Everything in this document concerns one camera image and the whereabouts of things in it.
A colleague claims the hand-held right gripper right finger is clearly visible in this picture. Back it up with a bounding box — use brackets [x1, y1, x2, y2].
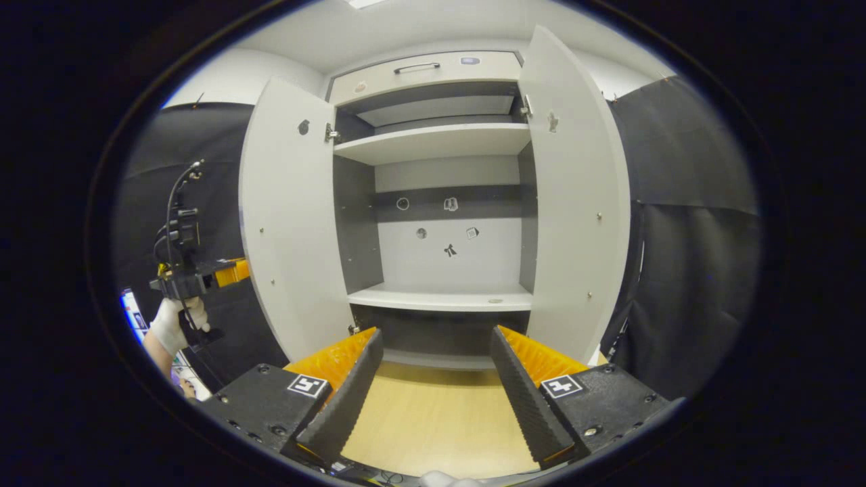
[488, 325, 670, 471]

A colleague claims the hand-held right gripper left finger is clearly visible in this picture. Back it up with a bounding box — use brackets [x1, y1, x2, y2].
[200, 327, 384, 467]

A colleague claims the grey cabinet door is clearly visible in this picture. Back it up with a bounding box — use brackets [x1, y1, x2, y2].
[238, 76, 356, 363]
[518, 26, 631, 366]

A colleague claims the grey double-door shoe cabinet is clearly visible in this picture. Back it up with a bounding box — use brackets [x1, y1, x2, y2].
[238, 26, 631, 371]

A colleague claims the white cabinet shelf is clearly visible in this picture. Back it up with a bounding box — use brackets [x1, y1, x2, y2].
[347, 283, 535, 313]
[355, 95, 516, 128]
[333, 123, 532, 166]

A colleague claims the grey cabinet drawer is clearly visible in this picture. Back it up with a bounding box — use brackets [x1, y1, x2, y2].
[329, 51, 523, 107]

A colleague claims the black backdrop cloth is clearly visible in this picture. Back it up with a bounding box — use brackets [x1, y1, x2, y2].
[112, 74, 760, 400]

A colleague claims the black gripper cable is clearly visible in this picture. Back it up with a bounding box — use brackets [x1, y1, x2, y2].
[164, 160, 205, 271]

